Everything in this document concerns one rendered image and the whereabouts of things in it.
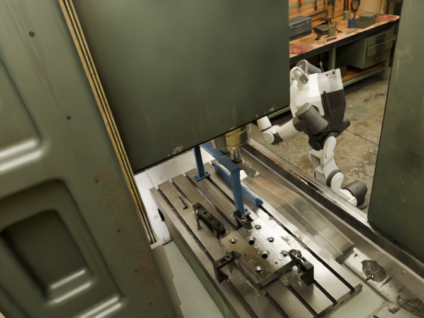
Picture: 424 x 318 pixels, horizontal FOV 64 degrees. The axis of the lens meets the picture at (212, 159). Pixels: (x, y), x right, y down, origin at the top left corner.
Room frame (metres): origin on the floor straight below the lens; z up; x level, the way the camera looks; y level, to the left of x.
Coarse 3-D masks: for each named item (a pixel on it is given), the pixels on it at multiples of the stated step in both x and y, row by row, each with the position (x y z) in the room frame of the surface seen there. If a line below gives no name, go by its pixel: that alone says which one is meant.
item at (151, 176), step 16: (176, 160) 2.04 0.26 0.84; (192, 160) 2.04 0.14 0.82; (208, 160) 2.04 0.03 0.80; (144, 176) 1.93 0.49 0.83; (160, 176) 1.92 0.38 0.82; (176, 176) 1.92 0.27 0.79; (240, 176) 1.90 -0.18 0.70; (144, 192) 1.81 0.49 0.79; (160, 224) 1.59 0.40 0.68; (160, 240) 1.49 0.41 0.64
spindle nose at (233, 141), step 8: (240, 128) 1.06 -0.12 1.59; (248, 128) 1.09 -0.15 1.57; (224, 136) 1.06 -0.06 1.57; (232, 136) 1.05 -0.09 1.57; (240, 136) 1.06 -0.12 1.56; (248, 136) 1.08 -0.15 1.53; (216, 144) 1.08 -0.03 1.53; (224, 144) 1.06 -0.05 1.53; (232, 144) 1.05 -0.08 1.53; (240, 144) 1.06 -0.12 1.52
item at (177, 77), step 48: (96, 0) 0.87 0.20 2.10; (144, 0) 0.91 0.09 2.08; (192, 0) 0.97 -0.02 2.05; (240, 0) 1.03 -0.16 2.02; (288, 0) 1.11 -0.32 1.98; (96, 48) 0.85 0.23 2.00; (144, 48) 0.90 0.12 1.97; (192, 48) 0.96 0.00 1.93; (240, 48) 1.02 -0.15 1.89; (288, 48) 1.10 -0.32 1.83; (144, 96) 0.89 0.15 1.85; (192, 96) 0.94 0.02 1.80; (240, 96) 1.01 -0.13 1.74; (288, 96) 1.10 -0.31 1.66; (144, 144) 0.87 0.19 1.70; (192, 144) 0.93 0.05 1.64
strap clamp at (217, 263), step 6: (228, 252) 0.97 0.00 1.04; (234, 252) 0.99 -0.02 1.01; (222, 258) 0.97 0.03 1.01; (228, 258) 0.96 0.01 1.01; (234, 258) 0.96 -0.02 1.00; (216, 264) 0.94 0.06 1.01; (222, 264) 0.94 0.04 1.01; (228, 264) 0.97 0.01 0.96; (216, 270) 0.93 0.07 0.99; (222, 270) 0.96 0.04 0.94; (216, 276) 0.94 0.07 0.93; (222, 276) 0.93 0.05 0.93; (228, 276) 0.95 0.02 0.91
